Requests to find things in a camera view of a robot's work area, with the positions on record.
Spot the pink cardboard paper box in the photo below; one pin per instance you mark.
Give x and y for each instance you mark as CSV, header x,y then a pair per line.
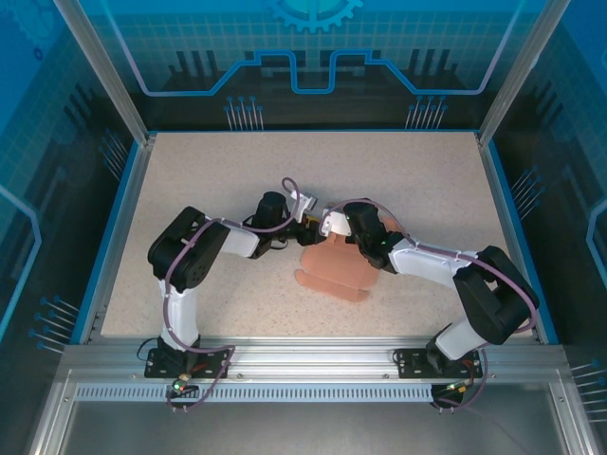
x,y
332,265

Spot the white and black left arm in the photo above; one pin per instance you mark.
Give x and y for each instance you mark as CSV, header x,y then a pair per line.
x,y
182,313

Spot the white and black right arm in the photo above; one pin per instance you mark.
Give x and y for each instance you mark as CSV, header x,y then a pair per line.
x,y
493,303

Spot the small connector with led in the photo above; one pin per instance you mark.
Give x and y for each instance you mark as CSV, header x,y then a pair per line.
x,y
182,380
460,387

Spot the aluminium mounting rail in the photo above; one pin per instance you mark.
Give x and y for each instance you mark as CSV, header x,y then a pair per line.
x,y
308,360

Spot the aluminium side rail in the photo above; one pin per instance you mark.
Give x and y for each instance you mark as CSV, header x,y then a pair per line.
x,y
118,237
509,237

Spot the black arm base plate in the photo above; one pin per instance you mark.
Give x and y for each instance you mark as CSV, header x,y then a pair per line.
x,y
163,362
412,364

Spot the aluminium frame corner post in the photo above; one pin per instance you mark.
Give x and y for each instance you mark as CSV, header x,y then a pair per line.
x,y
521,61
102,66

